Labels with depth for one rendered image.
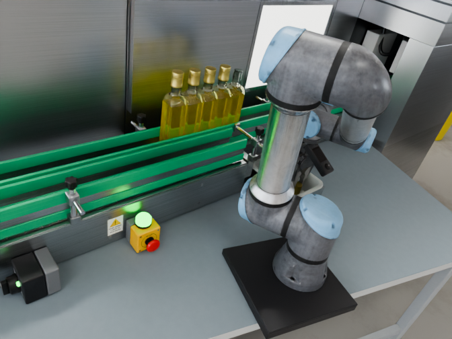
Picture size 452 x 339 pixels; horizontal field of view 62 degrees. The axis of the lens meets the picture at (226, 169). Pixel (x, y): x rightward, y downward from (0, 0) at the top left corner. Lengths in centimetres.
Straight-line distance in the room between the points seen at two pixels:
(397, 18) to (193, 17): 97
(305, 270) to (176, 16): 80
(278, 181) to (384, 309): 147
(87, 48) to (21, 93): 21
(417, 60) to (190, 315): 138
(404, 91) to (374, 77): 115
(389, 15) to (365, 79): 119
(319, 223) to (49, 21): 82
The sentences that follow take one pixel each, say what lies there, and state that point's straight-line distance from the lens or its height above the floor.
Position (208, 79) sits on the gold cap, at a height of 113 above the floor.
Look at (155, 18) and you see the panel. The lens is 116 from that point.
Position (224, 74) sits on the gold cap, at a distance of 120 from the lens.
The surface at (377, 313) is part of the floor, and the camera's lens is 223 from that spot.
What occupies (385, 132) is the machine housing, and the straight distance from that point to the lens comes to 194.
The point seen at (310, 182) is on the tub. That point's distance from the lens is 139.
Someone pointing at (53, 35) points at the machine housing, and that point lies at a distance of 110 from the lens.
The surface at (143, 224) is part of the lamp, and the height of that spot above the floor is 84.
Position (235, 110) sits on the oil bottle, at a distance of 129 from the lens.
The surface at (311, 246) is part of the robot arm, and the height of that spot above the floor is 92.
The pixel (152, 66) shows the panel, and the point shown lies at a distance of 121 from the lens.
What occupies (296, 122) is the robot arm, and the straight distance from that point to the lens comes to 80.
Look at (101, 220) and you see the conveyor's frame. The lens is 104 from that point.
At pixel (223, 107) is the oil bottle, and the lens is 124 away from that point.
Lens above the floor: 158
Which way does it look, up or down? 35 degrees down
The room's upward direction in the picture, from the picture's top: 12 degrees clockwise
